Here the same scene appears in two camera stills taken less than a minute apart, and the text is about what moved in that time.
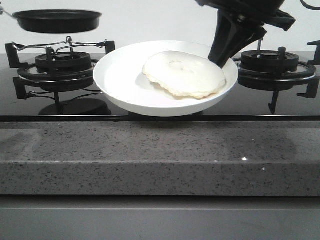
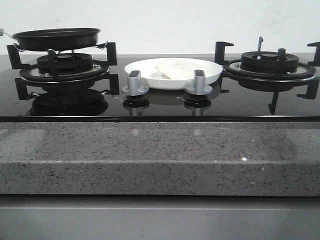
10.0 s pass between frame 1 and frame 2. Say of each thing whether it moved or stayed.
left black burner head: stayed
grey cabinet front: stayed
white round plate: moved
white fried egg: moved
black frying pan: moved
